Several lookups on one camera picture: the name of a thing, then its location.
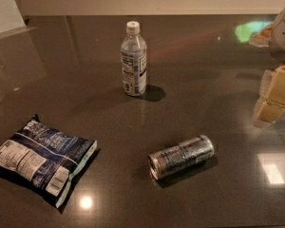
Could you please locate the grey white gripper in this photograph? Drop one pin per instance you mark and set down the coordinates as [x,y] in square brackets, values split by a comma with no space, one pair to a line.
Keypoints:
[283,37]

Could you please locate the silver blue redbull can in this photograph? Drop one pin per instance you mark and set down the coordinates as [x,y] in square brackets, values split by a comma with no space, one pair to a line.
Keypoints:
[178,157]

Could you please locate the clear plastic water bottle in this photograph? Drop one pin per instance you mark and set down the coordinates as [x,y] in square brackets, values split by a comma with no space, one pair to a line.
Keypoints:
[134,60]

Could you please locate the dark blue snack bag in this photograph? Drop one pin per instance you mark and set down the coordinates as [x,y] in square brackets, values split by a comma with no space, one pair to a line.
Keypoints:
[46,157]

